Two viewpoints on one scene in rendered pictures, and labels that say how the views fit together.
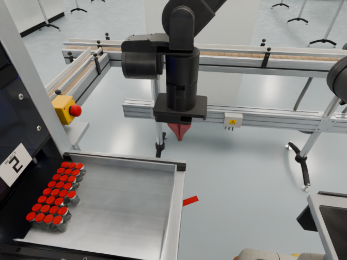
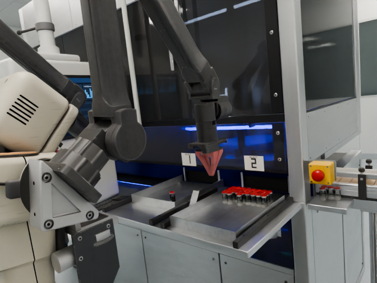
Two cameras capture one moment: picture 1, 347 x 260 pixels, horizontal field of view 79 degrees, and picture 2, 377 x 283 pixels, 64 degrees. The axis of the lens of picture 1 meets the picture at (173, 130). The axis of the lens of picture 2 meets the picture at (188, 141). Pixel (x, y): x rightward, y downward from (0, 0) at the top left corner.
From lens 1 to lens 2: 1.07 m
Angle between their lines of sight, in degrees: 109
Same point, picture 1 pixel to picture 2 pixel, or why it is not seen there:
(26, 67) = (292, 119)
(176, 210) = (198, 236)
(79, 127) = (336, 205)
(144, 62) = not seen: hidden behind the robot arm
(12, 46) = (288, 104)
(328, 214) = (101, 217)
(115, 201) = (229, 215)
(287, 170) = not seen: outside the picture
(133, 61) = not seen: hidden behind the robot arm
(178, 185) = (219, 241)
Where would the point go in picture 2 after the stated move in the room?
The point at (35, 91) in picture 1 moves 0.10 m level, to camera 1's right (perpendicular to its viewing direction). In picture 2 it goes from (291, 136) to (283, 141)
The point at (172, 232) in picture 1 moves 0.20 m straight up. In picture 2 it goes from (185, 232) to (178, 171)
